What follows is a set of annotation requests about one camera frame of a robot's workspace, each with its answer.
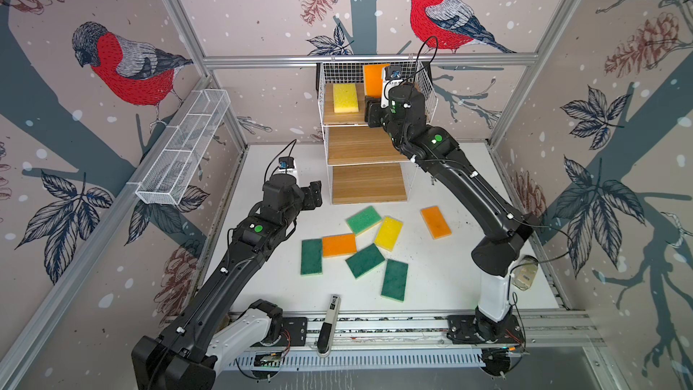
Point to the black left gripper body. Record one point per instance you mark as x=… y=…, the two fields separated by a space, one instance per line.
x=298 y=203

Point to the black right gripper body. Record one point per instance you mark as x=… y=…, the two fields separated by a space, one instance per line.
x=385 y=119

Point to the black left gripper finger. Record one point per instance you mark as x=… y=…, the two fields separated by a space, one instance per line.
x=310 y=203
x=313 y=192

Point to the yellow sponge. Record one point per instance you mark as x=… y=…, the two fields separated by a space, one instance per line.
x=388 y=233
x=345 y=98

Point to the orange sponge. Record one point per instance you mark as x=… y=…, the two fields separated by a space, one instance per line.
x=340 y=245
x=373 y=79
x=435 y=222

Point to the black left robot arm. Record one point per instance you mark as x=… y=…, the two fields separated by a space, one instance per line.
x=195 y=348

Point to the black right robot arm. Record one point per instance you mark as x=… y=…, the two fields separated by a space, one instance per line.
x=505 y=228

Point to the dark green sponge left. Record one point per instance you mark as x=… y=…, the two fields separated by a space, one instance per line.
x=311 y=257

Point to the dark green sponge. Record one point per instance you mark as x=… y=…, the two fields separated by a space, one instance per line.
x=365 y=260
x=311 y=257
x=395 y=280

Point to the light green sponge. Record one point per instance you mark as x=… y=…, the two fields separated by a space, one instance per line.
x=363 y=220

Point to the dark green sponge centre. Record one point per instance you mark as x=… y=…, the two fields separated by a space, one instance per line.
x=365 y=260

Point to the dark green sponge near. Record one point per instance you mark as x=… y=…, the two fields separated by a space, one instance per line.
x=395 y=280

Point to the black white handheld scraper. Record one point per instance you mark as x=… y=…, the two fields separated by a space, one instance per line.
x=328 y=328

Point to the small clear plastic container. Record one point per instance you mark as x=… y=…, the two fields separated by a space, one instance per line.
x=524 y=273

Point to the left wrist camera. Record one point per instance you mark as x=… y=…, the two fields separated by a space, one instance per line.
x=286 y=165

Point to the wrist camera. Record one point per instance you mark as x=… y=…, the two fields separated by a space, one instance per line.
x=286 y=165
x=391 y=77

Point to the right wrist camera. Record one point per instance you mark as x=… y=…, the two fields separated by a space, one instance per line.
x=391 y=77

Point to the white wire wooden shelf unit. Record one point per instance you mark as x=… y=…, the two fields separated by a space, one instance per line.
x=363 y=167

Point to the aluminium frame crossbar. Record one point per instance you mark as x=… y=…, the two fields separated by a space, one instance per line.
x=446 y=59

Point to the white wire wall basket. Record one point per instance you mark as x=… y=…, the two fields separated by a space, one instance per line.
x=176 y=164

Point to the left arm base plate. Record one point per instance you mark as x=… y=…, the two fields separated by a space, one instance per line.
x=293 y=333

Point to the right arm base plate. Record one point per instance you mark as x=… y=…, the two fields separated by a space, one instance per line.
x=465 y=330

